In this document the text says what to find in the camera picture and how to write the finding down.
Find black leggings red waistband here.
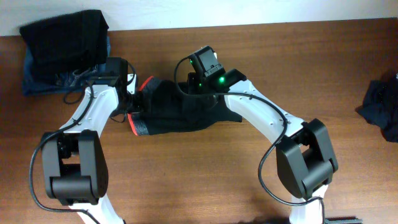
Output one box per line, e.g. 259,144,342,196
127,76,243,136

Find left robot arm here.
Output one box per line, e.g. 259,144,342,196
35,57,142,223

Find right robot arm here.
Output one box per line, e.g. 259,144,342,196
187,46,362,223

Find folded blue jeans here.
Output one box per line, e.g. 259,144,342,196
22,32,111,96

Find folded black garment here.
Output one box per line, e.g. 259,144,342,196
19,9,109,85

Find dark crumpled garment pile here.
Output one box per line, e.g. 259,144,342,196
356,73,397,143

